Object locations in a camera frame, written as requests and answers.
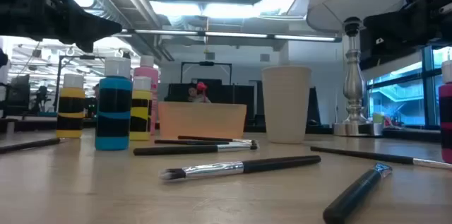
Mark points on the small golden yellow paint bottle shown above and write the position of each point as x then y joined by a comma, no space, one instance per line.
70,93

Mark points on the small blue paint bottle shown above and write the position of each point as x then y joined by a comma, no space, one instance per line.
113,86

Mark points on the beige plastic cup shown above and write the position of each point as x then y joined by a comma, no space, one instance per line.
286,104

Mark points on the long ceiling light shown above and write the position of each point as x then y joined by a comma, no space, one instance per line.
233,35

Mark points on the small lemon yellow paint bottle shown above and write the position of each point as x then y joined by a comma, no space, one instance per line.
141,112

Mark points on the black paintbrush silver ferrule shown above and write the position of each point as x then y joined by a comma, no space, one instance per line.
279,163
176,150

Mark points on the green cup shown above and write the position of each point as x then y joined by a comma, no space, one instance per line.
378,118

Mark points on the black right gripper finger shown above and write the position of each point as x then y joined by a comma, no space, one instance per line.
392,13
392,29

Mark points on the large pink paint bottle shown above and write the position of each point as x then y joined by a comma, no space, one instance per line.
146,73

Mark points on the thin black paintbrush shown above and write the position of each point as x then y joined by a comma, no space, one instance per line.
370,157
205,138
190,142
31,144

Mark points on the black monitor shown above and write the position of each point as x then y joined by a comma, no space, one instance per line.
20,93

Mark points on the small magenta paint bottle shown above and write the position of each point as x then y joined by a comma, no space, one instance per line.
446,111

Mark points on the person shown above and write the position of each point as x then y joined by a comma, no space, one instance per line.
197,94

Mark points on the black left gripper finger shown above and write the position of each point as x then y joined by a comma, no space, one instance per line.
70,15
84,33

